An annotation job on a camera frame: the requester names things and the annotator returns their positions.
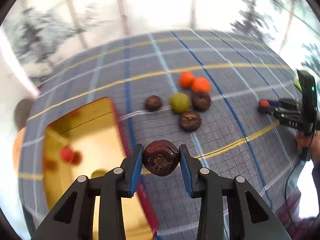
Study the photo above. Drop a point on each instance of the gold coffee tin box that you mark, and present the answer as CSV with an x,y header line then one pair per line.
x,y
96,137

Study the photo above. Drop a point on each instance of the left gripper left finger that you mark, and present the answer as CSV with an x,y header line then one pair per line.
x,y
72,215

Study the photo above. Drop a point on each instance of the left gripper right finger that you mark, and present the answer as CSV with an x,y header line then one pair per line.
x,y
249,215

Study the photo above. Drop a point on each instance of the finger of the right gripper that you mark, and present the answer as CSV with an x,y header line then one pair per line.
x,y
286,103
280,112

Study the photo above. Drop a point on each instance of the dark brown fruit large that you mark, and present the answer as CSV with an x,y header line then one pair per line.
x,y
190,121

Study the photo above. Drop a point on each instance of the orange tangerine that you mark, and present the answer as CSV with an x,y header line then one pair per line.
x,y
186,79
200,84

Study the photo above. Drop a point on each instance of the painted landscape folding screen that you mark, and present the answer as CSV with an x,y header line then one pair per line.
x,y
44,32

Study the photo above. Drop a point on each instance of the dark brown fruit small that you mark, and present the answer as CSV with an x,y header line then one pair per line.
x,y
161,157

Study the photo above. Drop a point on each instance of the orange round cushion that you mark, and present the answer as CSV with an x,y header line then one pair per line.
x,y
16,149

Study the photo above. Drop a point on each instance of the person right hand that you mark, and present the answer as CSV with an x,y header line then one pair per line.
x,y
313,143

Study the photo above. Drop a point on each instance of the green fruit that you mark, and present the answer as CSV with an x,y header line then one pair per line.
x,y
98,173
179,102

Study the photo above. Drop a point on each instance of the red tomato with stem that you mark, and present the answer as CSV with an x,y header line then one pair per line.
x,y
66,154

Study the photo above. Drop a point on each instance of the plaid grey tablecloth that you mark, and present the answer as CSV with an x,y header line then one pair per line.
x,y
233,139

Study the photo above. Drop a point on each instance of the red tomato small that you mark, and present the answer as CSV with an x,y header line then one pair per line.
x,y
264,103

